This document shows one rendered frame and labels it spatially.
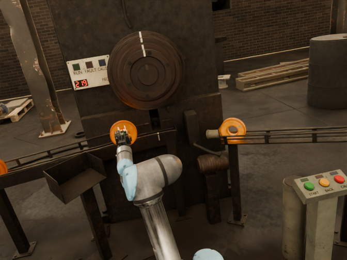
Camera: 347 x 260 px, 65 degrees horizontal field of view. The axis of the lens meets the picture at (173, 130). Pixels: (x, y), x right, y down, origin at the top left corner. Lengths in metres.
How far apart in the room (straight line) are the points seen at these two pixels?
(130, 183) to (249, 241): 1.17
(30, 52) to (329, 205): 3.98
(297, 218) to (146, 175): 0.95
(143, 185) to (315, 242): 0.96
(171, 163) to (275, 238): 1.16
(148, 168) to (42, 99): 3.65
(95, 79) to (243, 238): 1.41
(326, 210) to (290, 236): 0.33
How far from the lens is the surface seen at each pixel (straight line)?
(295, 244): 1.77
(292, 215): 1.64
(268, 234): 2.00
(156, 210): 1.00
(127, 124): 1.55
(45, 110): 4.53
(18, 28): 4.42
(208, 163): 1.77
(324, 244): 1.64
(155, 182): 0.97
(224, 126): 1.70
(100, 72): 1.81
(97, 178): 1.65
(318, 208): 1.46
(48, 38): 8.00
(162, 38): 1.66
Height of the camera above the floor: 1.39
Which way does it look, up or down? 22 degrees down
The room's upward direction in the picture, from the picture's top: 9 degrees counter-clockwise
